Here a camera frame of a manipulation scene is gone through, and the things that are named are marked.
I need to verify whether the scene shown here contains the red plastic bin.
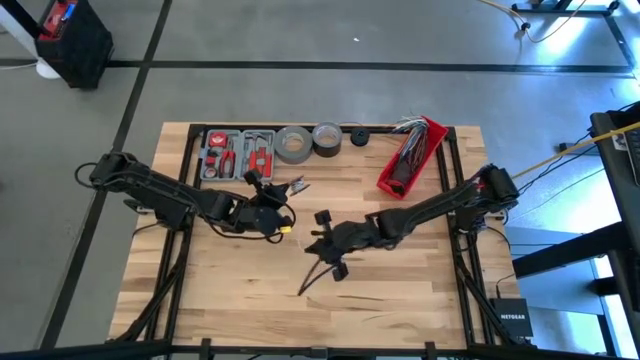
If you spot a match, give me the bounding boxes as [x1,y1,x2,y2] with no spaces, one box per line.
[376,115,450,200]

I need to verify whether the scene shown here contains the black Netgear router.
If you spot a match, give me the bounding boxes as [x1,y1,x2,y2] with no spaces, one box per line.
[488,297,535,339]

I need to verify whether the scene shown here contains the grey plastic tool case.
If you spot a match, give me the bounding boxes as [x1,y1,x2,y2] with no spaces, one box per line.
[198,128,278,183]

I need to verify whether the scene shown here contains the pale yellow extension cord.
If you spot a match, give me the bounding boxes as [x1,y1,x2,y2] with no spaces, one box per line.
[479,0,591,45]

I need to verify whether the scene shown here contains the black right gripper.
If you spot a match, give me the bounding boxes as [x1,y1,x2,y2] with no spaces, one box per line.
[303,209,381,282]

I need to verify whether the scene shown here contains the black side desk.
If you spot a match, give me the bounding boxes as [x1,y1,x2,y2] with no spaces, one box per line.
[512,101,640,314]

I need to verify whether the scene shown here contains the black floor stand base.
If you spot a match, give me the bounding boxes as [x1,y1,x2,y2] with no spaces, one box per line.
[510,0,621,15]

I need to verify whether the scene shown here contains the grey duct tape roll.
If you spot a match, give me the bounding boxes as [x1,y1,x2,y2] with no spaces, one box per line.
[273,125,314,165]

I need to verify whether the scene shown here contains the black and red toolbox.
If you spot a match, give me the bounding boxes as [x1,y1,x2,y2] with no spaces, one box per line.
[34,0,115,90]

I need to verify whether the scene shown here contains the black aluminium table frame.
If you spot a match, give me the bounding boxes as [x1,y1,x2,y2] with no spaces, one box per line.
[0,122,640,360]

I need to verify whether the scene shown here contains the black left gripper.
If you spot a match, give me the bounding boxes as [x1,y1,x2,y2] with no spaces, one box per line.
[232,169,294,237]

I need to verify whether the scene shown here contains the small grey tape roll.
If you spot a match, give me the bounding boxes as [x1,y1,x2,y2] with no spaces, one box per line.
[311,121,344,159]

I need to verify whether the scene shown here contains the small claw hammer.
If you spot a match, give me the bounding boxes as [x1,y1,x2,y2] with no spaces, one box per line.
[243,131,275,151]

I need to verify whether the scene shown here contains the yellow cable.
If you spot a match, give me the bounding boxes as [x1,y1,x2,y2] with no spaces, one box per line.
[512,121,640,180]

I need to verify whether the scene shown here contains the black hanging arm cable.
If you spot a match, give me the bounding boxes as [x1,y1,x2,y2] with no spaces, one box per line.
[297,259,336,297]

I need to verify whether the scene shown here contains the bundle of coloured wires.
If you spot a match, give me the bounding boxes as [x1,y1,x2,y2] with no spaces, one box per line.
[389,115,432,194]

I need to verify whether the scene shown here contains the red-handled pliers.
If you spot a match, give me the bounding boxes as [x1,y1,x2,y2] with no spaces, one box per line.
[218,146,238,178]

